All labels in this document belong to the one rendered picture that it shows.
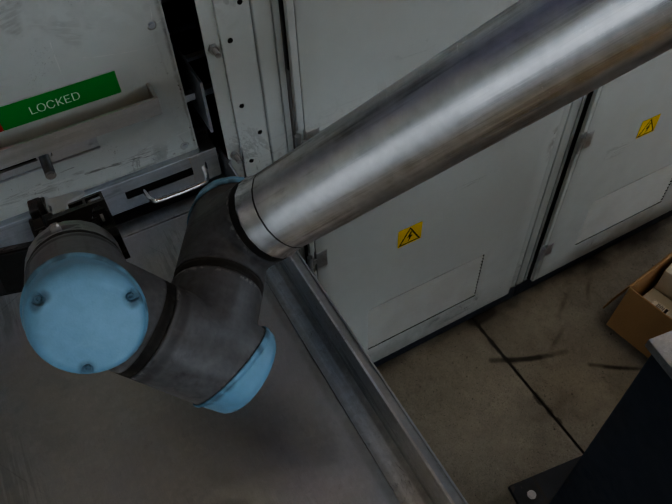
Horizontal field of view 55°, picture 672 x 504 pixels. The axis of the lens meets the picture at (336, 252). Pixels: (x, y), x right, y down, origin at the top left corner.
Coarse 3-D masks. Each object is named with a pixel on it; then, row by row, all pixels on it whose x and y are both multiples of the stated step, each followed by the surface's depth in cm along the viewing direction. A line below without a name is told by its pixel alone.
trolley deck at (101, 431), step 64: (0, 320) 93; (0, 384) 86; (64, 384) 86; (128, 384) 86; (320, 384) 85; (384, 384) 85; (0, 448) 81; (64, 448) 80; (128, 448) 80; (192, 448) 80; (256, 448) 80; (320, 448) 80
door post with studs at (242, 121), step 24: (216, 0) 83; (240, 0) 84; (216, 24) 86; (240, 24) 87; (216, 48) 87; (240, 48) 89; (216, 72) 91; (240, 72) 92; (216, 96) 93; (240, 96) 95; (240, 120) 98; (264, 120) 101; (240, 144) 101; (264, 144) 104; (240, 168) 105
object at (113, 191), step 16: (208, 144) 104; (176, 160) 102; (208, 160) 105; (128, 176) 100; (144, 176) 100; (160, 176) 102; (176, 176) 104; (192, 176) 105; (112, 192) 99; (128, 192) 101; (160, 192) 104; (112, 208) 102; (128, 208) 103; (0, 224) 94; (16, 224) 95; (0, 240) 95; (16, 240) 97; (32, 240) 98
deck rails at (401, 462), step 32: (288, 288) 95; (320, 320) 89; (320, 352) 88; (352, 352) 80; (352, 384) 84; (352, 416) 82; (384, 416) 79; (384, 448) 79; (416, 448) 72; (416, 480) 76
